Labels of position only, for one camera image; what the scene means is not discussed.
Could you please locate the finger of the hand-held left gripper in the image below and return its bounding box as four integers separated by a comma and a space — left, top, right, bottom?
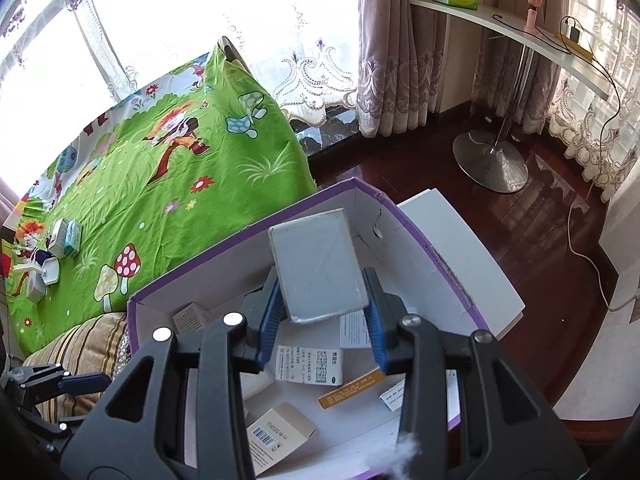
20, 407, 93, 456
9, 363, 112, 405

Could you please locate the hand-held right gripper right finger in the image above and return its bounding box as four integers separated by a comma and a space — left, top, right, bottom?
361, 266, 588, 480

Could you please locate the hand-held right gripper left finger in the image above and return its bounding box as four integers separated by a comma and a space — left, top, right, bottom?
60, 265, 288, 480

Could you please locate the purple cardboard box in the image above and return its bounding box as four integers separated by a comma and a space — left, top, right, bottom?
126, 176, 527, 480

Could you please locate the white medicine box with barcode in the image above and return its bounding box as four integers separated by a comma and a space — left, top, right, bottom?
274, 344, 344, 387

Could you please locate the orange and white box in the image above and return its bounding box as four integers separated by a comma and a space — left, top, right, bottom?
318, 367, 387, 410

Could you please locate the plain grey-white box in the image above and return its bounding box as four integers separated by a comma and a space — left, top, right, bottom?
268, 209, 372, 325

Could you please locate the white box with blue print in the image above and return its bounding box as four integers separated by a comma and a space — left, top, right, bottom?
378, 379, 409, 414

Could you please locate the small white box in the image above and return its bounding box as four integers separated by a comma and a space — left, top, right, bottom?
173, 302, 209, 334

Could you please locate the large cream white carton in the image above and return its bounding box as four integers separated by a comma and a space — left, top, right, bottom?
246, 402, 318, 477

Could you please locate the white printed leaflet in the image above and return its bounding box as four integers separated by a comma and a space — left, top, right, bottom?
339, 309, 374, 349

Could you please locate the striped beige cushion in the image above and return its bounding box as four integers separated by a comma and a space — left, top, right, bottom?
22, 312, 132, 421

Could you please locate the white box lid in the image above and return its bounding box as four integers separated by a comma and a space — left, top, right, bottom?
397, 187, 527, 343

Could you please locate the white plastic stand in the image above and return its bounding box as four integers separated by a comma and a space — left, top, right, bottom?
10, 256, 62, 284

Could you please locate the white fluff tuft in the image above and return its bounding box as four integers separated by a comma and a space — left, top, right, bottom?
395, 427, 437, 467

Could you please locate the teal and white box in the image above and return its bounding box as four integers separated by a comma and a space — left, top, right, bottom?
49, 217, 84, 259

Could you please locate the green cartoon printed blanket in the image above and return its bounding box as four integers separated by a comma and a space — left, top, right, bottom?
0, 42, 319, 356

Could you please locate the dark marble window sill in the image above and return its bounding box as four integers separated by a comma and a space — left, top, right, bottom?
287, 109, 362, 162

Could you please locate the white furniture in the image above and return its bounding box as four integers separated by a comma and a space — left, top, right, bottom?
552, 195, 640, 422

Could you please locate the pink drape curtain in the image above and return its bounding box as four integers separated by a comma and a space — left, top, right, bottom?
356, 0, 483, 139

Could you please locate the white lace curtain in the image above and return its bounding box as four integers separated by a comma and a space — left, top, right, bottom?
546, 0, 640, 203
0, 0, 362, 128

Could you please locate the white round table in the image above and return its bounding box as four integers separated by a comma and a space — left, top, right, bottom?
408, 0, 614, 194

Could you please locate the yellow power strip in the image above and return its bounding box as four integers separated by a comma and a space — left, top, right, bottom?
553, 32, 597, 62

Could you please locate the pink handheld fan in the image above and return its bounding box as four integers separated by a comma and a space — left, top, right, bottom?
522, 0, 544, 32

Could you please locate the white cable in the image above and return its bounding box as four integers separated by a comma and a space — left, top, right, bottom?
566, 179, 640, 312

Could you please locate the black cable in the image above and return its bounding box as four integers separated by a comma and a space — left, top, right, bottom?
492, 12, 622, 176

